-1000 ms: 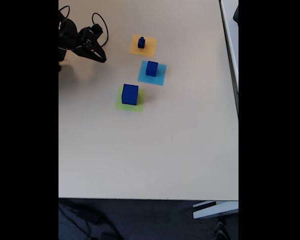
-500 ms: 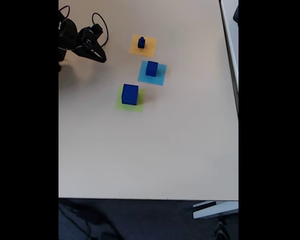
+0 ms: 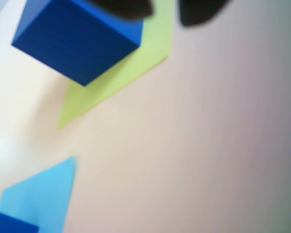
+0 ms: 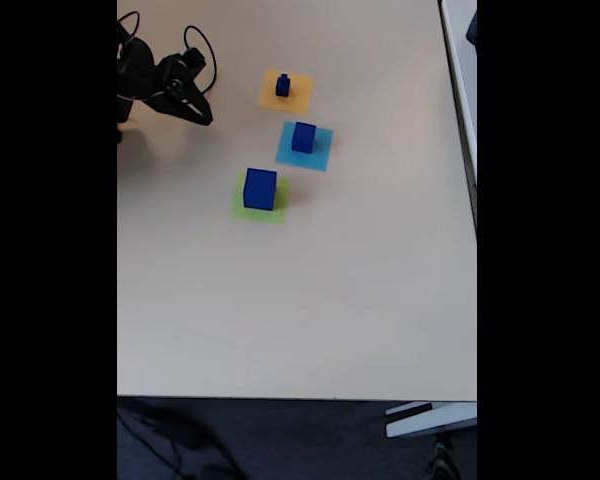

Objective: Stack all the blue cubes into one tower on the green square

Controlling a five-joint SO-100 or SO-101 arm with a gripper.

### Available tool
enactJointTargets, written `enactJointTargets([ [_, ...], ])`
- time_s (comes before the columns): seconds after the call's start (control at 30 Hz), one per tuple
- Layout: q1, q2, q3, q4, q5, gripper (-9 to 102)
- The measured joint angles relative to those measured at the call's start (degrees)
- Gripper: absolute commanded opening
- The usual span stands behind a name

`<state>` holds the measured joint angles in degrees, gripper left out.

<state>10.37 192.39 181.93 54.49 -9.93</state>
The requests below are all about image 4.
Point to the small blue cube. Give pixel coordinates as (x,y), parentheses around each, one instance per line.
(282,87)

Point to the dark blue object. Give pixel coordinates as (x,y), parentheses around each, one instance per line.
(473,30)

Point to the large blue cube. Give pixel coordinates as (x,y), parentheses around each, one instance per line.
(259,190)

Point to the orange paper square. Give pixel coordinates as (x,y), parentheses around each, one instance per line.
(300,97)

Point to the white table foot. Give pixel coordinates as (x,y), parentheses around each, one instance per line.
(430,420)

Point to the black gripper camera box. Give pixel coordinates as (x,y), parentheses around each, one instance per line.
(195,59)

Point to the white neighbouring table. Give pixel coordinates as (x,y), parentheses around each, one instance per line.
(460,75)

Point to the medium blue cube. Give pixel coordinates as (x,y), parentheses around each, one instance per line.
(303,137)

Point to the green paper square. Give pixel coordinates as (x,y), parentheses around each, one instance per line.
(240,212)

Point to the light blue paper square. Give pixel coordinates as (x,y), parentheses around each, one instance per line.
(322,155)

